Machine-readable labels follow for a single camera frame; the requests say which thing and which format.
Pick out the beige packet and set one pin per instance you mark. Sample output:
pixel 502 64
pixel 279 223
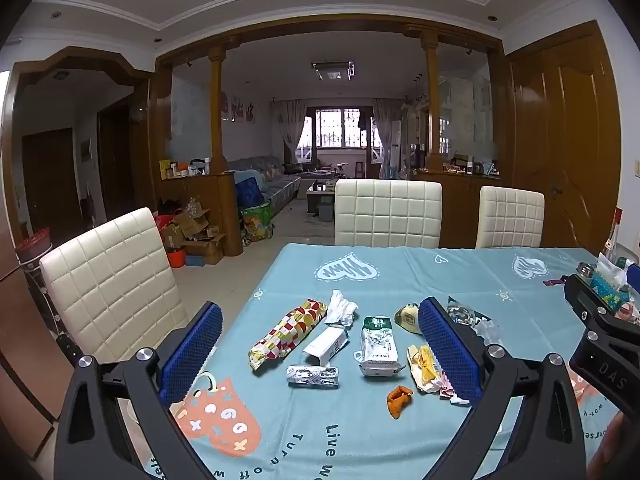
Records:
pixel 407 317

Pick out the coffee table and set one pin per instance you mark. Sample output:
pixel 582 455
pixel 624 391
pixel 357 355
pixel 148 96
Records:
pixel 320 200

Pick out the grey sofa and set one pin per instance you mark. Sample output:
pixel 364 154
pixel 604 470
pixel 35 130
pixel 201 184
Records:
pixel 270 182

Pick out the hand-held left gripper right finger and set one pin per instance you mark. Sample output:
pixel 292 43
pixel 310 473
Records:
pixel 450 350

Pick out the colourful patterned wrapper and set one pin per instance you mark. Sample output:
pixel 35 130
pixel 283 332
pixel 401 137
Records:
pixel 287 332

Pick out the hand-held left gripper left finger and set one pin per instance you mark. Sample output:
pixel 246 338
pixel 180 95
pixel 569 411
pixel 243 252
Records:
pixel 192 350

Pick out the dark wooden door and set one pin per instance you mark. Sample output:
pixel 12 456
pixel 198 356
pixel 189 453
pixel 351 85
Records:
pixel 116 160
pixel 47 180

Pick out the orange wrapper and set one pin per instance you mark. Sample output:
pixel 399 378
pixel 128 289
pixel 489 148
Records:
pixel 398 401

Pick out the blue bag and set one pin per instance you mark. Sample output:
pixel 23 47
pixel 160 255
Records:
pixel 248 192

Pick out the pink white candy wrapper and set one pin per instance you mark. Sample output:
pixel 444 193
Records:
pixel 449 391

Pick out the silver blister pack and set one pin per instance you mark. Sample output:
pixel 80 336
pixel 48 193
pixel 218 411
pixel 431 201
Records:
pixel 312 376

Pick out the teal printed tablecloth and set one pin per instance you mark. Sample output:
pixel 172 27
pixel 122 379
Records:
pixel 350 435

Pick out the ceiling lamp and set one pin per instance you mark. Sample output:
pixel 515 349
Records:
pixel 332 70

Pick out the red box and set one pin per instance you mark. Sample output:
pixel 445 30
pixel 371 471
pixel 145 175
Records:
pixel 162 221

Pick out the wooden partition cabinet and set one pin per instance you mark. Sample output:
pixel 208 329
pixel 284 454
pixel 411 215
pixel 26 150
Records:
pixel 220 200

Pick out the colourful crochet mat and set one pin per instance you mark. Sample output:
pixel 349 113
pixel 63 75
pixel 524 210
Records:
pixel 607 292

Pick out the yellow snack wrapper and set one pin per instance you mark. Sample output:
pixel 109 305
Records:
pixel 425 372

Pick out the pink container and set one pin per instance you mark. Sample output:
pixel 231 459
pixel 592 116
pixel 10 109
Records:
pixel 627 311

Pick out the green white wipes packet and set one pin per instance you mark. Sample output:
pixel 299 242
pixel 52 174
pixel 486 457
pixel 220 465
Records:
pixel 377 352

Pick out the barred window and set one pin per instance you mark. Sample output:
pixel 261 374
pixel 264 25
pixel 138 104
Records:
pixel 340 127

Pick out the green patterned bag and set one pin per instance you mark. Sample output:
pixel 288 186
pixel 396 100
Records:
pixel 257 222

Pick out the cream quilted dining chair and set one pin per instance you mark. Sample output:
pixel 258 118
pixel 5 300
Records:
pixel 110 280
pixel 387 212
pixel 510 217

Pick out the row of bottles and packets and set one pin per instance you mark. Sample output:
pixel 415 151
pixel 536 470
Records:
pixel 182 168

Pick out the glossy wooden door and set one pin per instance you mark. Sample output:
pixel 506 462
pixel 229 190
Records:
pixel 565 135

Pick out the white tissue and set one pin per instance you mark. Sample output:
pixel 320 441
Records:
pixel 340 310

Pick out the pink wall pictures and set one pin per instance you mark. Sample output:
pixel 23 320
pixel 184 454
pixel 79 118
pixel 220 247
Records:
pixel 240 107

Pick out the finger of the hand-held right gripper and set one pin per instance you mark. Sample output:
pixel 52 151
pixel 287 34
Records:
pixel 582 294

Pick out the pile of cardboard boxes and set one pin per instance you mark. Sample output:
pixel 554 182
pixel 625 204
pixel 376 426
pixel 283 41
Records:
pixel 197 237

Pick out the patterned curtain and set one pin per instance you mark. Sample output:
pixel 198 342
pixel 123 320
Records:
pixel 289 130
pixel 384 127

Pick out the small red black item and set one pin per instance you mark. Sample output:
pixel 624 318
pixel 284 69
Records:
pixel 552 282

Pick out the small white carton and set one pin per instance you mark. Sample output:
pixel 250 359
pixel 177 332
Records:
pixel 325 345

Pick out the orange plastic bucket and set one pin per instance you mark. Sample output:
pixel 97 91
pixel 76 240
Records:
pixel 176 258

